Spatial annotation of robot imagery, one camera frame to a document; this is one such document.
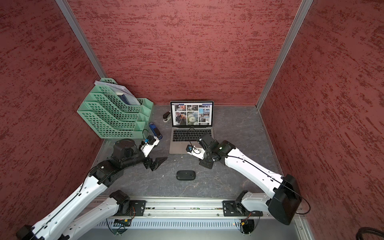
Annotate black wireless mouse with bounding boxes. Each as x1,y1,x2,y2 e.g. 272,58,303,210
176,170,196,181

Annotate silver laptop computer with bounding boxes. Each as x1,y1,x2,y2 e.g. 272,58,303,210
169,101,214,155

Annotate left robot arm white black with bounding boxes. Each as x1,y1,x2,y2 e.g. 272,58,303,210
16,136,164,240

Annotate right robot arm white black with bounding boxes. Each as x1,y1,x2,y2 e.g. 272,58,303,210
198,134,303,225

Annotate black beige stapler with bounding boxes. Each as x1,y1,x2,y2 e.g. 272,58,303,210
163,112,172,123

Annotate green plastic file organizer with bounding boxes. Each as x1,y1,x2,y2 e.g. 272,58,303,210
77,85,154,139

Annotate papers in organizer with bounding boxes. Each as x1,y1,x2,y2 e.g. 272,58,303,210
94,78,140,106

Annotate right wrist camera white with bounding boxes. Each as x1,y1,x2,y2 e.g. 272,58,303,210
186,145,206,160

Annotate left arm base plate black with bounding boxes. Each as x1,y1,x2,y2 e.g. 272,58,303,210
127,200,147,218

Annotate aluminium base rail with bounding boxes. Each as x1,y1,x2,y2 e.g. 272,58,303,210
61,197,307,219

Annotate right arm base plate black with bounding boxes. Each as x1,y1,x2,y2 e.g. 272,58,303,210
222,201,263,218

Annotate left aluminium corner post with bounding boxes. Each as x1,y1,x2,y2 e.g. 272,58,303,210
55,0,107,78

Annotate aluminium corner post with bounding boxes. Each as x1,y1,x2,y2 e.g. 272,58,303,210
256,0,313,110
55,0,107,78

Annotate black cable bottom right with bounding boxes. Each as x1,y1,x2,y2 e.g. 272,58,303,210
355,227,384,240

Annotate right aluminium corner post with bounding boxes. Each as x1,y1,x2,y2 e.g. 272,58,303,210
256,0,313,110

